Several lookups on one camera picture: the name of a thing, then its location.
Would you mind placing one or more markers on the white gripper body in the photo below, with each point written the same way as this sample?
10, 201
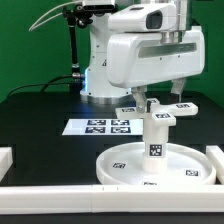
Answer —
139, 59

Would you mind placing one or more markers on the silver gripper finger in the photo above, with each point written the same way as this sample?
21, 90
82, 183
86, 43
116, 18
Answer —
140, 98
177, 89

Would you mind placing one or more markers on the white cross-shaped table base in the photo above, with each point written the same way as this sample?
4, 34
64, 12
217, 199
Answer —
158, 112

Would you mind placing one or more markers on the white round table top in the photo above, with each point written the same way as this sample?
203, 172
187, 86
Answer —
168, 164

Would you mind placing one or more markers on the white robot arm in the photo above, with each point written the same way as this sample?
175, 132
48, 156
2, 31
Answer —
171, 18

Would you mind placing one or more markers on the white marker tag sheet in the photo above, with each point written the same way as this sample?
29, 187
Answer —
100, 127

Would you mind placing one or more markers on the white right fence block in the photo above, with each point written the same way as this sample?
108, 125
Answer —
216, 156

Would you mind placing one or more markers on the white fence block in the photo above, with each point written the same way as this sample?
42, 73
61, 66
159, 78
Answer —
216, 156
6, 160

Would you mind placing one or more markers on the white front fence bar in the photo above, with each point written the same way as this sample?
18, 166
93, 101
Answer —
107, 198

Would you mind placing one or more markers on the white left fence block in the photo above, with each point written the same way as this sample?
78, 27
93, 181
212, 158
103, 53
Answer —
6, 160

